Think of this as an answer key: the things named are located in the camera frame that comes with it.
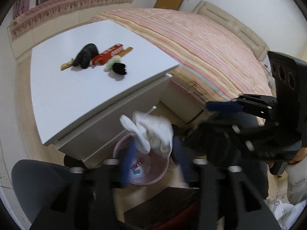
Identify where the white cloth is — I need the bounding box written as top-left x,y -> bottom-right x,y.
120,112 -> 174,159

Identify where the black fuzzy ball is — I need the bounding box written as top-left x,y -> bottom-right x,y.
112,62 -> 126,76

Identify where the green tissue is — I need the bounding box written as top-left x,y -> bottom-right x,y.
104,55 -> 121,72

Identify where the black knitted cloth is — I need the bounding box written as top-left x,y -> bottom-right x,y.
72,43 -> 99,69

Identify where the pink trash bin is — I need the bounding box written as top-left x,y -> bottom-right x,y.
113,135 -> 169,186

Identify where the operator right hand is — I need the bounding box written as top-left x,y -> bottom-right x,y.
266,145 -> 307,168

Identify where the striped bed cover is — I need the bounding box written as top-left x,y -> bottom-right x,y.
89,7 -> 273,125

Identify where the dark brown box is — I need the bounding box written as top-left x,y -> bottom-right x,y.
124,187 -> 199,229

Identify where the white nightstand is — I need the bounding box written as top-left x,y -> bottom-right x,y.
30,20 -> 178,161

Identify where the beige bed headboard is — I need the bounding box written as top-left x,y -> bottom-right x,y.
192,1 -> 269,60

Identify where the brown wooden strip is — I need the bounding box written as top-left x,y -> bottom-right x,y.
118,47 -> 133,57

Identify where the red cardboard box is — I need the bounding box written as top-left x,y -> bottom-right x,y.
92,44 -> 124,65

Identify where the pink fringed sill cover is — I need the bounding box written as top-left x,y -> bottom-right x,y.
9,0 -> 134,40

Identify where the pink curtain left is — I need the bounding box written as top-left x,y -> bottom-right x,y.
13,0 -> 30,20

